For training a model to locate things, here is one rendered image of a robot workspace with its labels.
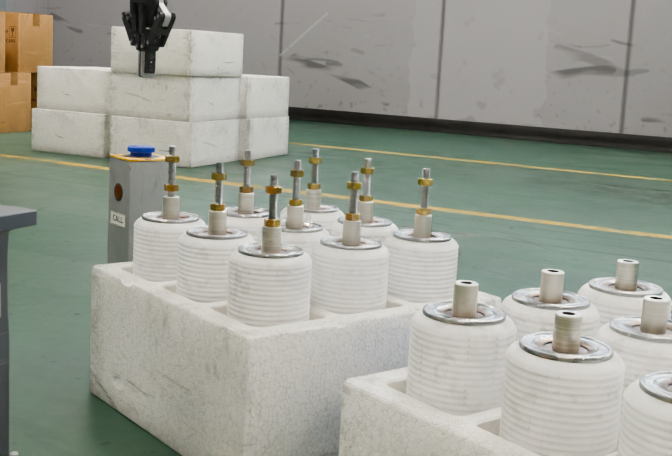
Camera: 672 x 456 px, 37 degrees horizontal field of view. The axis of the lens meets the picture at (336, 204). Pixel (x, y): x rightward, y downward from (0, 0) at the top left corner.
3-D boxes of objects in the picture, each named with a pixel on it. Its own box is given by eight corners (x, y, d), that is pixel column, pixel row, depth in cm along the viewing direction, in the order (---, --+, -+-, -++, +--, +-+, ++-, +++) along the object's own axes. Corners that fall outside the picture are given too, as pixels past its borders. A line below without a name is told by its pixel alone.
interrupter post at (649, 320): (656, 339, 87) (659, 302, 87) (633, 332, 89) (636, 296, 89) (672, 335, 89) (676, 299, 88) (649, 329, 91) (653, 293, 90)
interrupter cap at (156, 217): (141, 225, 129) (141, 220, 128) (141, 215, 136) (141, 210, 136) (201, 226, 130) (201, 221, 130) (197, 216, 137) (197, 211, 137)
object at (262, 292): (315, 396, 121) (322, 249, 118) (289, 422, 112) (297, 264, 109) (241, 385, 123) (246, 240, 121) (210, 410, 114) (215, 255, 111)
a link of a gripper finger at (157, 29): (157, 9, 140) (143, 39, 143) (162, 19, 139) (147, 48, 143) (175, 11, 141) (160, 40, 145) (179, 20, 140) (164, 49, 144)
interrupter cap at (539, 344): (571, 372, 76) (572, 363, 76) (499, 346, 82) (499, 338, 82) (632, 358, 81) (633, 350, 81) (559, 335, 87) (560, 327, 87)
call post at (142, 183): (124, 371, 148) (129, 161, 143) (104, 358, 153) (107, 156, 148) (167, 363, 152) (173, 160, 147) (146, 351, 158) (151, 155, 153)
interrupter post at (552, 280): (551, 308, 96) (554, 274, 96) (532, 302, 98) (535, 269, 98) (567, 305, 98) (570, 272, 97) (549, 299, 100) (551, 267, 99)
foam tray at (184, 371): (242, 499, 108) (248, 337, 105) (88, 392, 138) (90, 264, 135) (492, 430, 132) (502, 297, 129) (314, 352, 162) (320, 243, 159)
